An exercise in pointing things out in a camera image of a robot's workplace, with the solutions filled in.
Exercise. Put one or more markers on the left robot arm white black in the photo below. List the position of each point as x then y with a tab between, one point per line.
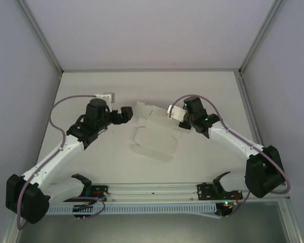
60	154

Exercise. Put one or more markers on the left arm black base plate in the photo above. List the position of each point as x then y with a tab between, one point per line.
98	192

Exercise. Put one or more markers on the black electronics board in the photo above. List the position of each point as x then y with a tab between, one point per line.
225	208
79	212

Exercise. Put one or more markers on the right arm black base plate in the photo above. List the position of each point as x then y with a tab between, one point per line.
205	191

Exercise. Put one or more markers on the aluminium table side rail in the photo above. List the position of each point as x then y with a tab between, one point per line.
266	141

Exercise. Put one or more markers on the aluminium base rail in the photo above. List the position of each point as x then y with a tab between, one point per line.
154	189

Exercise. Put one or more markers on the aluminium frame post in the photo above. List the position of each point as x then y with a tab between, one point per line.
40	35
262	35

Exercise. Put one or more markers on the grey metal sheet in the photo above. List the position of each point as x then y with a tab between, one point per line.
152	229

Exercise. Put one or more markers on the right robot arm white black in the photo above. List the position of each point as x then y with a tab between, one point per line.
233	141

